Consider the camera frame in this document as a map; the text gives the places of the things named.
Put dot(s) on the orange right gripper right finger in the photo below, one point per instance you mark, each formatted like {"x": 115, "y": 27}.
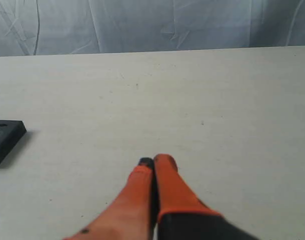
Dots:
{"x": 182, "y": 215}

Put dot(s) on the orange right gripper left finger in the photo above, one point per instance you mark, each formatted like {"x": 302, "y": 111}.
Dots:
{"x": 130, "y": 216}

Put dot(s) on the small black electronic box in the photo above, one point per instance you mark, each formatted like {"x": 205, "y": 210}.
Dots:
{"x": 11, "y": 131}

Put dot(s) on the grey backdrop cloth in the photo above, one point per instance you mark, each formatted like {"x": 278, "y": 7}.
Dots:
{"x": 51, "y": 27}

